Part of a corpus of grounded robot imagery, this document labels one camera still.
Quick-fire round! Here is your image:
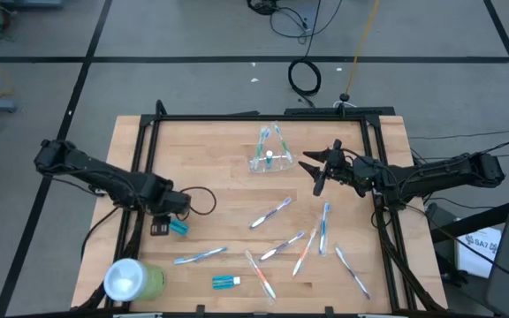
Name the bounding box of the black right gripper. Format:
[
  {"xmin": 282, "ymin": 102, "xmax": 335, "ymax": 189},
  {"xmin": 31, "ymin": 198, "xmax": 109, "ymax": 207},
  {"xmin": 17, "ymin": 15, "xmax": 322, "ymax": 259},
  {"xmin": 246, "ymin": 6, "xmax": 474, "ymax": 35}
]
[{"xmin": 298, "ymin": 140, "xmax": 377, "ymax": 198}]

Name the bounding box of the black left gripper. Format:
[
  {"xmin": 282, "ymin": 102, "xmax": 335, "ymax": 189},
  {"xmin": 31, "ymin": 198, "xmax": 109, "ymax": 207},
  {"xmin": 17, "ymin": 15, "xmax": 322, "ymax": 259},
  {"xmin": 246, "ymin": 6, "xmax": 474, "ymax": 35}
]
[{"xmin": 148, "ymin": 187, "xmax": 193, "ymax": 237}]

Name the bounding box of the clear plastic toothbrush holder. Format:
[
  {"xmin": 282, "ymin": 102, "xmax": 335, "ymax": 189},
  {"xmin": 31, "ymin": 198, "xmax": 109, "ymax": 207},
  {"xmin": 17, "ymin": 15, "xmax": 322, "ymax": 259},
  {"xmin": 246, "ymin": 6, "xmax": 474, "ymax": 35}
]
[{"xmin": 248, "ymin": 149, "xmax": 299, "ymax": 175}]

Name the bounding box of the blue toothbrush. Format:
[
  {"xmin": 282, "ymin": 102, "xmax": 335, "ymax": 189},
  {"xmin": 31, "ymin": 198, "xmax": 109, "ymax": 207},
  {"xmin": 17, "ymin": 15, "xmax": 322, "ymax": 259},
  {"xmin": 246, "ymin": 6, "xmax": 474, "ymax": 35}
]
[
  {"xmin": 172, "ymin": 246, "xmax": 229, "ymax": 266},
  {"xmin": 253, "ymin": 125, "xmax": 272, "ymax": 171},
  {"xmin": 317, "ymin": 201, "xmax": 331, "ymax": 257}
]

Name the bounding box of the purple toothbrush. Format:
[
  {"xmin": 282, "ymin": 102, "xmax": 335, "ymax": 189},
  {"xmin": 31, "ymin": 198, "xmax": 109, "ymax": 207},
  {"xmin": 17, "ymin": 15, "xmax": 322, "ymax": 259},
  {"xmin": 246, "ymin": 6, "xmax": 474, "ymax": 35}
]
[
  {"xmin": 333, "ymin": 246, "xmax": 373, "ymax": 301},
  {"xmin": 258, "ymin": 230, "xmax": 306, "ymax": 262},
  {"xmin": 248, "ymin": 195, "xmax": 293, "ymax": 231}
]

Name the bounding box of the grey control box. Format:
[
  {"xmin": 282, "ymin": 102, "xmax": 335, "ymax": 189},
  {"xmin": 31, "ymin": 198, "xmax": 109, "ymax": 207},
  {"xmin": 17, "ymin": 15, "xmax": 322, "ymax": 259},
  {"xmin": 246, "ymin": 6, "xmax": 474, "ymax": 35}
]
[{"xmin": 87, "ymin": 185, "xmax": 117, "ymax": 198}]

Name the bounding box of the green cup white lid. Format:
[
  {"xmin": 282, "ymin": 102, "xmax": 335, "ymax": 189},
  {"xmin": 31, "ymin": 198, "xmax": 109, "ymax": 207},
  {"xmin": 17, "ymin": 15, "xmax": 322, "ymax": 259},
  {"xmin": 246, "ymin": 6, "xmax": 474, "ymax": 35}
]
[{"xmin": 103, "ymin": 258, "xmax": 167, "ymax": 303}]

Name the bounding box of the orange wrapped toothbrush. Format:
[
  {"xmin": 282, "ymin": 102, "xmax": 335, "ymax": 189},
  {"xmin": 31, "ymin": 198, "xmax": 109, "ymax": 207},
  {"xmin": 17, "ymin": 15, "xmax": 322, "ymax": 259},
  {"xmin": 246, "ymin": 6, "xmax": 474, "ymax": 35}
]
[
  {"xmin": 291, "ymin": 227, "xmax": 319, "ymax": 279},
  {"xmin": 243, "ymin": 249, "xmax": 278, "ymax": 302}
]

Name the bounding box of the black diagonal floor beam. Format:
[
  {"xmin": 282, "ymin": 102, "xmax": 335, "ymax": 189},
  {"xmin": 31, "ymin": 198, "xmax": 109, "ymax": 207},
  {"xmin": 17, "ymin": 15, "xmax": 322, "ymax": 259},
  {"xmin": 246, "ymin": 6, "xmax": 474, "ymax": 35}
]
[{"xmin": 430, "ymin": 193, "xmax": 509, "ymax": 244}]

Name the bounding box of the white printed paper box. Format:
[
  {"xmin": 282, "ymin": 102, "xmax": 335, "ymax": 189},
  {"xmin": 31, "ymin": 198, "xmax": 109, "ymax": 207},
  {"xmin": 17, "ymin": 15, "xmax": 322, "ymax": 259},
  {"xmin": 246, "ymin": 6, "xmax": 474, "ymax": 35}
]
[{"xmin": 455, "ymin": 226, "xmax": 503, "ymax": 279}]

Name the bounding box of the grey metal base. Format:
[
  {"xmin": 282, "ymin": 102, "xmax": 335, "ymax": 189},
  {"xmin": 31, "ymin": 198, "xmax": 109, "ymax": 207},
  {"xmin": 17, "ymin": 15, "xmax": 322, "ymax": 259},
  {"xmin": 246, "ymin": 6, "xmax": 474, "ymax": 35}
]
[{"xmin": 0, "ymin": 0, "xmax": 65, "ymax": 11}]

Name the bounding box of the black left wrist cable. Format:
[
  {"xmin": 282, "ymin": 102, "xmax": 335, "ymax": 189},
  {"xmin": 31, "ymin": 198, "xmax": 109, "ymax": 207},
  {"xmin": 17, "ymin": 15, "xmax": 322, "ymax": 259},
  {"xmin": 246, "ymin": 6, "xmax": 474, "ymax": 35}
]
[{"xmin": 179, "ymin": 185, "xmax": 217, "ymax": 216}]

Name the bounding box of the black aluminium table frame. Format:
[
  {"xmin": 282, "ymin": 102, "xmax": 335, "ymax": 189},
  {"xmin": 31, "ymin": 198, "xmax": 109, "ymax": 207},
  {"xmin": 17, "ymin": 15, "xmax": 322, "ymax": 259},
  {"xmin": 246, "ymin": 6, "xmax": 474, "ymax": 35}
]
[{"xmin": 76, "ymin": 99, "xmax": 445, "ymax": 318}]

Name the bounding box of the coiled black floor cable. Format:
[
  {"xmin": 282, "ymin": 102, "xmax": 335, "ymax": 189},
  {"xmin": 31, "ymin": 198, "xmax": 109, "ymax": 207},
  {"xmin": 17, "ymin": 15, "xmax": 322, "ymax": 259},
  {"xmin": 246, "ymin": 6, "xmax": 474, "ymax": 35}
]
[{"xmin": 287, "ymin": 0, "xmax": 324, "ymax": 110}]

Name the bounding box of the black arm base cable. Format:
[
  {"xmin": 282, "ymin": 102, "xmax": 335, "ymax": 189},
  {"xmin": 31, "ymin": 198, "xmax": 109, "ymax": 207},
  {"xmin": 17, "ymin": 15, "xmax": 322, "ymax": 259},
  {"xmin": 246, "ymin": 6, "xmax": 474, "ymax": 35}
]
[{"xmin": 80, "ymin": 205, "xmax": 123, "ymax": 262}]

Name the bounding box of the orange floor cable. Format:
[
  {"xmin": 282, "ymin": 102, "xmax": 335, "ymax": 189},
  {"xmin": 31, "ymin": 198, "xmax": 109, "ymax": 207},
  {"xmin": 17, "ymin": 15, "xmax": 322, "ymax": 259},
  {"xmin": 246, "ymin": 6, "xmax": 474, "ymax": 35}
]
[{"xmin": 345, "ymin": 0, "xmax": 382, "ymax": 96}]

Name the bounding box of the thin black floor cable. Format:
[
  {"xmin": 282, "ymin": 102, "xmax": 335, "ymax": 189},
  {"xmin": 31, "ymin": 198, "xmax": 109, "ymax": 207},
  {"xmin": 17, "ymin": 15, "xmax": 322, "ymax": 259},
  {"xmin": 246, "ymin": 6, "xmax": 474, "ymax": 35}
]
[{"xmin": 408, "ymin": 127, "xmax": 509, "ymax": 140}]

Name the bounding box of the black cable tangle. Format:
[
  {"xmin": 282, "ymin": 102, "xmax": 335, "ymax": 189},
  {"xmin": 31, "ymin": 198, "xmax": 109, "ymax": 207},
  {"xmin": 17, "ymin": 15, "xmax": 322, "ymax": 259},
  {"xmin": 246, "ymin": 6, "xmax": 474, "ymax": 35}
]
[{"xmin": 246, "ymin": 0, "xmax": 345, "ymax": 45}]

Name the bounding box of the long black power cable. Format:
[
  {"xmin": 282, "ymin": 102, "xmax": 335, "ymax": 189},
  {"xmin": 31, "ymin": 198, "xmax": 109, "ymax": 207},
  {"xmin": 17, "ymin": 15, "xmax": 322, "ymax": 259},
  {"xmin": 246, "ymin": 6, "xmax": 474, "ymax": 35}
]
[{"xmin": 406, "ymin": 205, "xmax": 509, "ymax": 292}]

